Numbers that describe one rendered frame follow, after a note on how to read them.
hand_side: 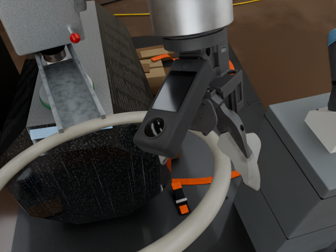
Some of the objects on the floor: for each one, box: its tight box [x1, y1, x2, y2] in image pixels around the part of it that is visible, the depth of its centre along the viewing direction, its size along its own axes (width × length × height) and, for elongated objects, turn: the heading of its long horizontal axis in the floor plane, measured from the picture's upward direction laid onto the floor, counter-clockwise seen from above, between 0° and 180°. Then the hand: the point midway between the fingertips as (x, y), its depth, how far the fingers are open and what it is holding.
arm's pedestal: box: [226, 92, 336, 252], centre depth 140 cm, size 50×50×85 cm
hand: (203, 179), depth 41 cm, fingers open, 14 cm apart
